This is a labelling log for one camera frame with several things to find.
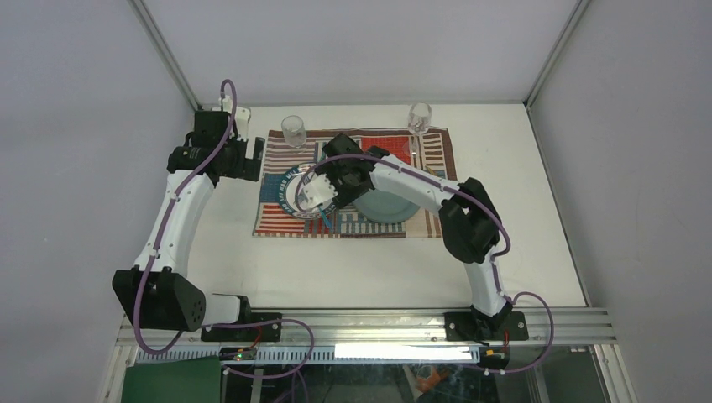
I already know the white green-rimmed small plate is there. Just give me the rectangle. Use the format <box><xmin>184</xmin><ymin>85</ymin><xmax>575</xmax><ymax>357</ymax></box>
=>
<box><xmin>278</xmin><ymin>163</ymin><xmax>337</xmax><ymax>220</ymax></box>

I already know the large teal plate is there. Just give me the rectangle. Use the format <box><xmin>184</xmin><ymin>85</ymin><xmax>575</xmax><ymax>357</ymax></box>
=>
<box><xmin>353</xmin><ymin>190</ymin><xmax>420</xmax><ymax>224</ymax></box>

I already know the clear plastic cup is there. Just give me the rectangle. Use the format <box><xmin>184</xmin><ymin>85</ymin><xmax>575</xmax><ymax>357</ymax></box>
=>
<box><xmin>281</xmin><ymin>115</ymin><xmax>307</xmax><ymax>148</ymax></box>

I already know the brown striped placemat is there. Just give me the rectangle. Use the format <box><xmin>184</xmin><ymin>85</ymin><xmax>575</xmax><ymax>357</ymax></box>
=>
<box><xmin>253</xmin><ymin>128</ymin><xmax>457</xmax><ymax>239</ymax></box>

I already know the clear wine glass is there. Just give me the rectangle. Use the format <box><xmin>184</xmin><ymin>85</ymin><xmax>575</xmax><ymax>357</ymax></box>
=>
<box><xmin>407</xmin><ymin>102</ymin><xmax>432</xmax><ymax>157</ymax></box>

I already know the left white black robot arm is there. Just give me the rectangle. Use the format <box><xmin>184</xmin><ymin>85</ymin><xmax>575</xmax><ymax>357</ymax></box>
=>
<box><xmin>112</xmin><ymin>107</ymin><xmax>265</xmax><ymax>341</ymax></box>

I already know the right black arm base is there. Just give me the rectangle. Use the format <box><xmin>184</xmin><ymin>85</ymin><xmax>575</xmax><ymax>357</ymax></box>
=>
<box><xmin>443</xmin><ymin>311</ymin><xmax>529</xmax><ymax>343</ymax></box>

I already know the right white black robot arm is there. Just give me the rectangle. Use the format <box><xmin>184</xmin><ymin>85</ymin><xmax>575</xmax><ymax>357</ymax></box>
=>
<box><xmin>295</xmin><ymin>133</ymin><xmax>512</xmax><ymax>340</ymax></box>

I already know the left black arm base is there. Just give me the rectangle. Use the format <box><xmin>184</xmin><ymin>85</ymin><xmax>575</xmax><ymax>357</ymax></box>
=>
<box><xmin>201</xmin><ymin>311</ymin><xmax>283</xmax><ymax>343</ymax></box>

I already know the green board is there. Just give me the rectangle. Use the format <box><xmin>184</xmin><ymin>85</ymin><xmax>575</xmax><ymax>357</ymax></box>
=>
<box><xmin>121</xmin><ymin>356</ymin><xmax>222</xmax><ymax>403</ymax></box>

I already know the orange object below table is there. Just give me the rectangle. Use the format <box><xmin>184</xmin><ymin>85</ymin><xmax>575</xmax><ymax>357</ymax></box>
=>
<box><xmin>416</xmin><ymin>365</ymin><xmax>450</xmax><ymax>393</ymax></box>

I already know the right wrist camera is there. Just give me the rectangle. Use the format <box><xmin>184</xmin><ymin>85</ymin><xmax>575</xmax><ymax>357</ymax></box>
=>
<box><xmin>296</xmin><ymin>173</ymin><xmax>338</xmax><ymax>211</ymax></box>

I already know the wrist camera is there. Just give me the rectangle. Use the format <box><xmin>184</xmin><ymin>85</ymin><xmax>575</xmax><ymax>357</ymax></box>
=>
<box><xmin>215</xmin><ymin>95</ymin><xmax>252</xmax><ymax>140</ymax></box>
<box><xmin>296</xmin><ymin>173</ymin><xmax>338</xmax><ymax>211</ymax></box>

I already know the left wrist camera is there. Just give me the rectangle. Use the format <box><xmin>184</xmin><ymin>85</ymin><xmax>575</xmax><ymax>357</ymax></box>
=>
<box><xmin>215</xmin><ymin>95</ymin><xmax>252</xmax><ymax>140</ymax></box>

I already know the aluminium front rail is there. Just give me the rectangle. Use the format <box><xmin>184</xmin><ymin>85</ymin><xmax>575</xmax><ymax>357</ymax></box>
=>
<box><xmin>115</xmin><ymin>308</ymin><xmax>617</xmax><ymax>348</ymax></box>

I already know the white slotted cable duct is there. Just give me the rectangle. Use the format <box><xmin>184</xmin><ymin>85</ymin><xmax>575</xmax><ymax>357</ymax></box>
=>
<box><xmin>135</xmin><ymin>343</ymin><xmax>479</xmax><ymax>365</ymax></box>

